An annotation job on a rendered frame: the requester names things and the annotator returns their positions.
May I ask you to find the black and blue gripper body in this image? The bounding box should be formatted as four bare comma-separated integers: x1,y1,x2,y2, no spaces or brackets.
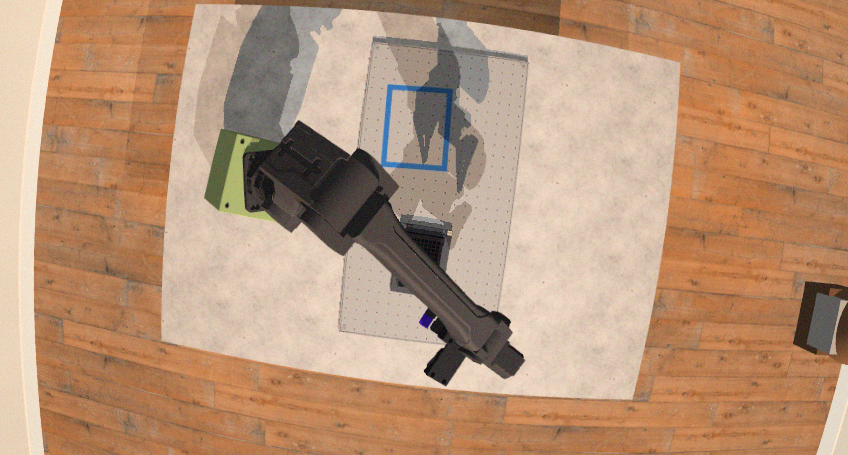
425,309,444,335

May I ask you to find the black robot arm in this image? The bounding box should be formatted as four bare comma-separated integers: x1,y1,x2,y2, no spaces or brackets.
243,120,525,386

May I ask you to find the blue taped rectangle outline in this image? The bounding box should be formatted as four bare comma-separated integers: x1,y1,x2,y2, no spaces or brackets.
381,84,453,172

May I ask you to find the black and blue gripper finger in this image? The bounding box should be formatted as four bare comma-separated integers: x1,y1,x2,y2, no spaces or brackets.
419,313,433,328

